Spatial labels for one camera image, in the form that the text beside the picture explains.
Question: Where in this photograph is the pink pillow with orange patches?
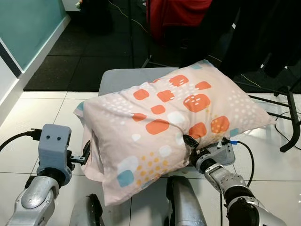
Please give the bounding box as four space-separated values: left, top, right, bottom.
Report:
74 60 277 206

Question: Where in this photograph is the grey padded chair seat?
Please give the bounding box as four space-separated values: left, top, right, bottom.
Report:
98 67 180 97

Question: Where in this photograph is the silver right robot leg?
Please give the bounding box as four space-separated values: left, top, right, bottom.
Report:
166 176 208 226

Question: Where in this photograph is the silver robot leg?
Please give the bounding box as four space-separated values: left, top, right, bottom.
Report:
69 193 105 226
166 176 208 226

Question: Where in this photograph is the silver left robot leg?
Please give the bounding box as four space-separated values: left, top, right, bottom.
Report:
69 193 105 226

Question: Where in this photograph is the black metal clothes rack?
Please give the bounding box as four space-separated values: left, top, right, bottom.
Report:
234 71 301 153

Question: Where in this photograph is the black rubber floor mat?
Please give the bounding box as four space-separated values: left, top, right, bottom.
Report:
23 13 301 94

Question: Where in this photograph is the black hanging garment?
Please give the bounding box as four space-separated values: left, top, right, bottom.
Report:
166 0 301 79

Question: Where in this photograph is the red hanging garment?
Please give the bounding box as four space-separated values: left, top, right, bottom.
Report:
146 0 213 42

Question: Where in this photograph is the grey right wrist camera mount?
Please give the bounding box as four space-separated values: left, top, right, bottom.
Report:
206 141 236 167

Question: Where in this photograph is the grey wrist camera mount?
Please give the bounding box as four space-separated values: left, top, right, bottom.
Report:
37 124 74 173
206 141 236 167

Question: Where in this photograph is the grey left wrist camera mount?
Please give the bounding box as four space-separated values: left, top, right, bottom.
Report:
37 124 74 173

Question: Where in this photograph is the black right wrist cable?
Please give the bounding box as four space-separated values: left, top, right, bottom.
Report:
221 137 256 189

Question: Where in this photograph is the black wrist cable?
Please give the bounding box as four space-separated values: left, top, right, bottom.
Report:
0 129 44 152
221 137 256 189

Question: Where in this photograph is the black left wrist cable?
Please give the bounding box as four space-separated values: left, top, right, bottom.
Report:
0 129 44 152

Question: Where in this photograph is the thin black floor cable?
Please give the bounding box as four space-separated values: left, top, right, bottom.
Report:
272 110 301 145

